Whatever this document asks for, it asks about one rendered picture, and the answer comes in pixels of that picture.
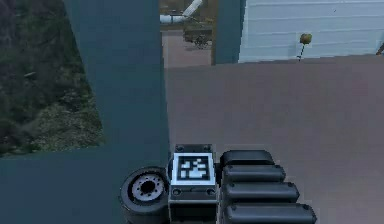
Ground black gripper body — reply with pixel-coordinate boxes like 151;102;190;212
118;166;171;224

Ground narrow window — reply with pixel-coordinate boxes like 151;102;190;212
158;0;219;70

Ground white panelled room door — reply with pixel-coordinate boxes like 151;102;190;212
237;0;384;64

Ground brass round door handle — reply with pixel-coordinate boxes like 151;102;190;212
296;32;314;62

